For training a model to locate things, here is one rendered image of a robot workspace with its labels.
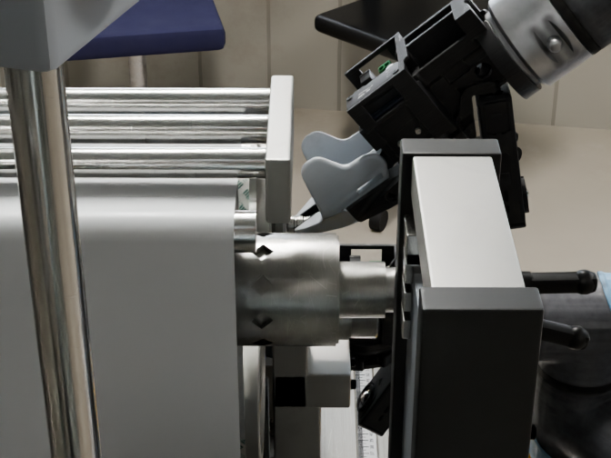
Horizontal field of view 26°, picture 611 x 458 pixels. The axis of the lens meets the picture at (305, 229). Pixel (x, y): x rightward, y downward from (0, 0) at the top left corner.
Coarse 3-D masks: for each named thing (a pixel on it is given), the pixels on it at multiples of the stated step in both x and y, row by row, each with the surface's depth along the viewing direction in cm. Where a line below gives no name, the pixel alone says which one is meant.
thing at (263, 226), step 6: (258, 144) 97; (264, 144) 97; (258, 180) 95; (264, 180) 95; (258, 186) 95; (264, 186) 95; (258, 192) 95; (264, 192) 95; (258, 198) 95; (264, 198) 95; (258, 204) 95; (264, 204) 95; (258, 210) 95; (264, 210) 95; (258, 216) 95; (264, 216) 95; (258, 222) 95; (264, 222) 95; (258, 228) 95; (264, 228) 95; (270, 228) 95
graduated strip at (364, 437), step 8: (360, 376) 141; (368, 376) 141; (360, 384) 139; (360, 392) 138; (360, 432) 133; (368, 432) 133; (360, 440) 131; (368, 440) 131; (376, 440) 131; (360, 448) 130; (368, 448) 130; (376, 448) 130; (360, 456) 129; (368, 456) 129; (376, 456) 129
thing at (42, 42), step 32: (0, 0) 31; (32, 0) 31; (64, 0) 31; (96, 0) 33; (128, 0) 35; (0, 32) 31; (32, 32) 31; (64, 32) 32; (96, 32) 34; (0, 64) 32; (32, 64) 31
